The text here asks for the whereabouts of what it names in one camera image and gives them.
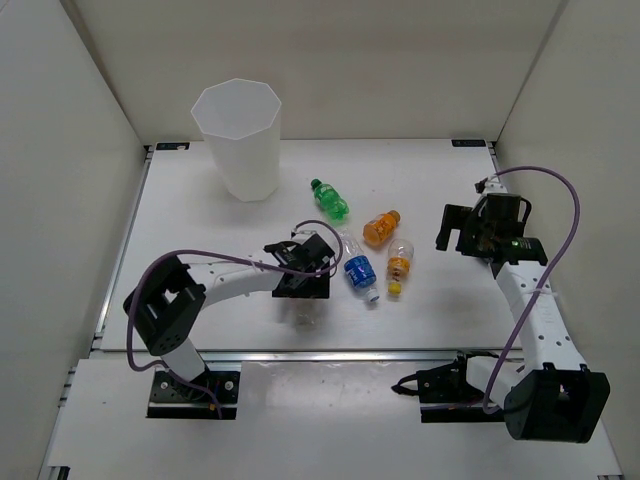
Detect green plastic bottle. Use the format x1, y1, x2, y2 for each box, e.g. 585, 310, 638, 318
310, 178, 349, 222

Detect orange plastic bottle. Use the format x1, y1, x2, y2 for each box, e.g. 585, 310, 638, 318
362, 210, 401, 247

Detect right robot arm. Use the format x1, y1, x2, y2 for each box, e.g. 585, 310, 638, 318
436, 193, 610, 444

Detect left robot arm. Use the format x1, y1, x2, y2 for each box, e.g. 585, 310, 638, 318
123, 231, 342, 400

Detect white plastic bin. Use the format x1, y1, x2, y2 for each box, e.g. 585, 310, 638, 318
191, 78, 282, 202

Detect clear bottle blue label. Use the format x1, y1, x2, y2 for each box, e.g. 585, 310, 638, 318
338, 228, 380, 303

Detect clear bottle yellow cap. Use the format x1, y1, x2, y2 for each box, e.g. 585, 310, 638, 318
387, 238, 414, 297

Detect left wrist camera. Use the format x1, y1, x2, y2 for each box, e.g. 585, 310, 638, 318
291, 226, 317, 244

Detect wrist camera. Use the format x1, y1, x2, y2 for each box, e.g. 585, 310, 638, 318
474, 176, 508, 196
291, 226, 317, 244

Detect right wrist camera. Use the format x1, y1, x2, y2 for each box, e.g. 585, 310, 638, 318
474, 176, 508, 196

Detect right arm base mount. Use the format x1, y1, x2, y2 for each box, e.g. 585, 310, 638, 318
391, 350, 504, 424

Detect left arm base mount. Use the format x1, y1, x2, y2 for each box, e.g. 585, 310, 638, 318
146, 369, 241, 421

